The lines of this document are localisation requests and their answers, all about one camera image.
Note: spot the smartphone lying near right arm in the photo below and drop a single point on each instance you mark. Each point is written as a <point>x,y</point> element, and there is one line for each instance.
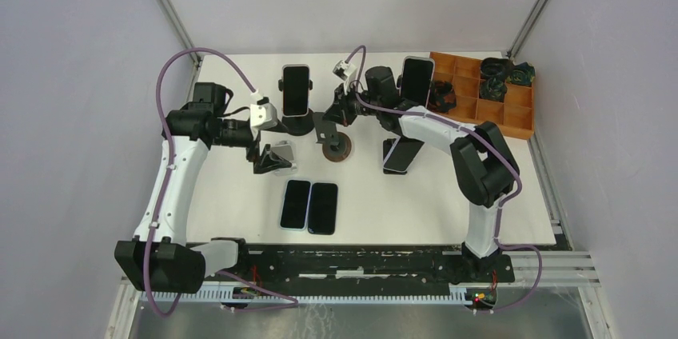
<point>399,154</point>

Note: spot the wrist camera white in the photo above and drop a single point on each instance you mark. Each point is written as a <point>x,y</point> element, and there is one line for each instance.
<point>262,113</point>
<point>347,72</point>

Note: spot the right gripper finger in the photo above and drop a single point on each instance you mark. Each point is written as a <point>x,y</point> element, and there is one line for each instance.
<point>339,97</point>
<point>334,114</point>

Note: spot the dark rolled band middle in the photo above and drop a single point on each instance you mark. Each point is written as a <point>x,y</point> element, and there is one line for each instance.
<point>493,89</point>

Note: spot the silver folding phone stand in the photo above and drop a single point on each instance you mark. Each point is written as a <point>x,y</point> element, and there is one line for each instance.
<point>285,153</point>

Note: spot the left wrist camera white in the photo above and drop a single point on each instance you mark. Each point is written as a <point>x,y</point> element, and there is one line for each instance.
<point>262,113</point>

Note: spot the dark rolled band top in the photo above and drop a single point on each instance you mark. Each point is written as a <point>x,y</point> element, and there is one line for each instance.
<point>498,68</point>

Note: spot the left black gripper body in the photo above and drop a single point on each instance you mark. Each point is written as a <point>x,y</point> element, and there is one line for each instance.
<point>233,135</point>

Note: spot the light blue smartphone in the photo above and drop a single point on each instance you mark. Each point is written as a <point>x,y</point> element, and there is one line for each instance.
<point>295,205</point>

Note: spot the white slotted cable duct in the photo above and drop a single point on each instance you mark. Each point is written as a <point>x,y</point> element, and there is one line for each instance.
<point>455,296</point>

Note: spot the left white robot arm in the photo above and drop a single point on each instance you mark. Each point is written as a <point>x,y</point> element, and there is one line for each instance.
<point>157,258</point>

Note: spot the black round-base stand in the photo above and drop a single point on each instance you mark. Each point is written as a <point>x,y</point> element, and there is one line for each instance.
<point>335,145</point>

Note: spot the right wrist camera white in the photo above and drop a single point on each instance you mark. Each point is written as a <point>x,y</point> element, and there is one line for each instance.
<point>347,72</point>

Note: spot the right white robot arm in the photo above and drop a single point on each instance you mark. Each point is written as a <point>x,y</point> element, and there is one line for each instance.
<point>486,171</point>

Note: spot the dark rolled band right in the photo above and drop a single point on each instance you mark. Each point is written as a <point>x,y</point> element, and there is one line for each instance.
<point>522,74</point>

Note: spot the orange wooden divided tray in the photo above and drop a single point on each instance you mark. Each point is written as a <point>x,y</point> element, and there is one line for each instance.
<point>514,116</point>

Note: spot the black smartphone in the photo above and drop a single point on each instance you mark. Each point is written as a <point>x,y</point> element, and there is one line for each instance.
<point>322,213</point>

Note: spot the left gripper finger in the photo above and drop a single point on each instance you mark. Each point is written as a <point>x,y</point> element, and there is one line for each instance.
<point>266,154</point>
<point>267,163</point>

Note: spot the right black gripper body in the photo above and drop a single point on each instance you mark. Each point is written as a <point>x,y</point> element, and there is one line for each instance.
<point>353,105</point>

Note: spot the black left phone stand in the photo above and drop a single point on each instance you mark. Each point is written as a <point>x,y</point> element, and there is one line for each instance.
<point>298,126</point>

